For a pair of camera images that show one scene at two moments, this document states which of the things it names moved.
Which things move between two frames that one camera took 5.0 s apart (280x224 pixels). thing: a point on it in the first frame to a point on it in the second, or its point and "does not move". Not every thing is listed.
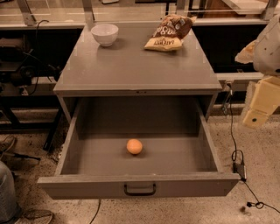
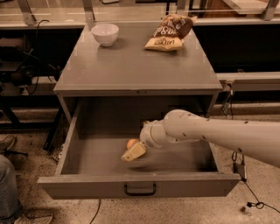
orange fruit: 134,146 does not move
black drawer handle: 140,193 does not move
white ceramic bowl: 105,33 does not move
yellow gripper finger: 266,95 to 134,152
